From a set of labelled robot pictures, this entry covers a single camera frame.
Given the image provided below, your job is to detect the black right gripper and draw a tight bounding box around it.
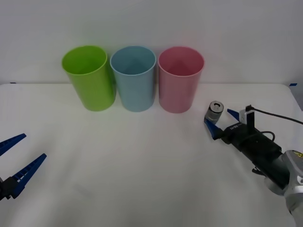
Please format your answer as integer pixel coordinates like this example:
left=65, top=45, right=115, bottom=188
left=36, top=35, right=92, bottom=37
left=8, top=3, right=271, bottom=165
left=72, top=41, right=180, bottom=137
left=204, top=108, right=283, bottom=164

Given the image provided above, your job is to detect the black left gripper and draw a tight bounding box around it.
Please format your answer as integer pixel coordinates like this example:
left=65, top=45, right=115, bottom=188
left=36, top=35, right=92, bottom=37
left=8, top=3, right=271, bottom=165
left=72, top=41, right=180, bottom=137
left=0, top=133, right=47, bottom=202

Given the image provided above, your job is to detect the grey drink can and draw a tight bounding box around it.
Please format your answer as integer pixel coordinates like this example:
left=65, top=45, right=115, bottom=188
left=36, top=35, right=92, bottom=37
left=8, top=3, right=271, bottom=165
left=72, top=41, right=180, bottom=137
left=204, top=101, right=225, bottom=125

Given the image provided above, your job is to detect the pink plastic bin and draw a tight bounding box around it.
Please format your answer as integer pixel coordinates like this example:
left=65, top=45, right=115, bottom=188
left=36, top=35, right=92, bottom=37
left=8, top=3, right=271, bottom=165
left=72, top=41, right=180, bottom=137
left=158, top=46, right=205, bottom=114

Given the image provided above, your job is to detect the pale blue plastic bin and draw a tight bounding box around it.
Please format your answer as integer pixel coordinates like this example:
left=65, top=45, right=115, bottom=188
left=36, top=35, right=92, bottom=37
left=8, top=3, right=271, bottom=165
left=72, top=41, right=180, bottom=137
left=109, top=45, right=157, bottom=112

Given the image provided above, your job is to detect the green plastic bin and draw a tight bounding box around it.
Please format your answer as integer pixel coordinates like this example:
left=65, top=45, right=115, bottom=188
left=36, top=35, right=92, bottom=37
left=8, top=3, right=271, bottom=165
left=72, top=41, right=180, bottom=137
left=61, top=45, right=116, bottom=112

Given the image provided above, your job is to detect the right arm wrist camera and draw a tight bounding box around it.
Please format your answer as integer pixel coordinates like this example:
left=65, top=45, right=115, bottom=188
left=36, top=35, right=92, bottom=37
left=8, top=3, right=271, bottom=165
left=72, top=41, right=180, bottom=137
left=239, top=105, right=256, bottom=130

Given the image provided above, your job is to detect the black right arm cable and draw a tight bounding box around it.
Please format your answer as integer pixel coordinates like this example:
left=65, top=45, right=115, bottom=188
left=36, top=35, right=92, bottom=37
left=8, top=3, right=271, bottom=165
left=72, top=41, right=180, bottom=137
left=250, top=107, right=303, bottom=140

